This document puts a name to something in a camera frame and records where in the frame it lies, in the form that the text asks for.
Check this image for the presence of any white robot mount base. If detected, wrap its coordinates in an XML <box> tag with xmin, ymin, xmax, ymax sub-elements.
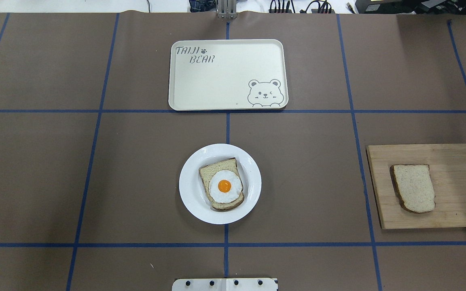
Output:
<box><xmin>172</xmin><ymin>278</ymin><xmax>279</xmax><ymax>291</ymax></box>

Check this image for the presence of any bread slice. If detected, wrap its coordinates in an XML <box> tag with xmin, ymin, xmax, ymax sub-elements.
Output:
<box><xmin>199</xmin><ymin>157</ymin><xmax>244</xmax><ymax>211</ymax></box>
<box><xmin>390</xmin><ymin>164</ymin><xmax>435</xmax><ymax>214</ymax></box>

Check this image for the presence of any white round plate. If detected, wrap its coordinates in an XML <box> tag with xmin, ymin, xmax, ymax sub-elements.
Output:
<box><xmin>179</xmin><ymin>143</ymin><xmax>261</xmax><ymax>225</ymax></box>

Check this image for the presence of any cream bear serving tray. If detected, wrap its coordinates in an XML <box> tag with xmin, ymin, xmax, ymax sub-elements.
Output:
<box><xmin>168</xmin><ymin>39</ymin><xmax>289</xmax><ymax>111</ymax></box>

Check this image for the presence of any wooden cutting board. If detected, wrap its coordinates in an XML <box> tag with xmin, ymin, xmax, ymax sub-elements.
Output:
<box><xmin>366</xmin><ymin>144</ymin><xmax>466</xmax><ymax>230</ymax></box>

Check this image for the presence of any fried egg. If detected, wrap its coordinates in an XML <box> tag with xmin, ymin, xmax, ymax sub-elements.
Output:
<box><xmin>209</xmin><ymin>170</ymin><xmax>244</xmax><ymax>203</ymax></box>

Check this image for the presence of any aluminium frame post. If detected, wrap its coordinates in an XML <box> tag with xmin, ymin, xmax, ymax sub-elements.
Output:
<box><xmin>215</xmin><ymin>0</ymin><xmax>238</xmax><ymax>20</ymax></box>

